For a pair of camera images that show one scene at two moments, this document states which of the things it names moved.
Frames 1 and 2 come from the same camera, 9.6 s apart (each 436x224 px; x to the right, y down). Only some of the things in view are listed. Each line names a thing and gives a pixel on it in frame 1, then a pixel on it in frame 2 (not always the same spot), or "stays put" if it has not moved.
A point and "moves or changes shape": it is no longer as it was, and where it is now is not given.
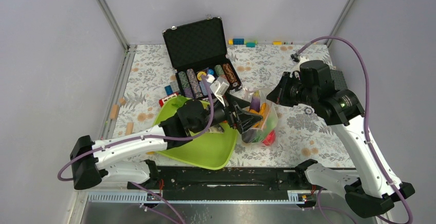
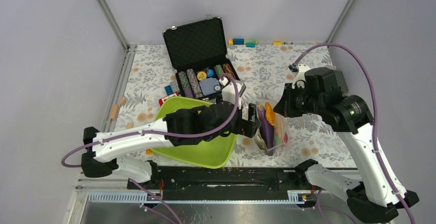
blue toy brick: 168,90 stays put
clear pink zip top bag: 263,131 moves or changes shape
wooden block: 114,112 stays put
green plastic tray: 212,151 stays put
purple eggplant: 255,102 → 267,128
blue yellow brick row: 239,41 stays put
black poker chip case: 198,50 stays put
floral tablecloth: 303,138 stays put
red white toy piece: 162,101 stays put
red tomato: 270,138 → 285,137
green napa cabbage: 270,125 → 277,138
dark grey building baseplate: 338,78 stays put
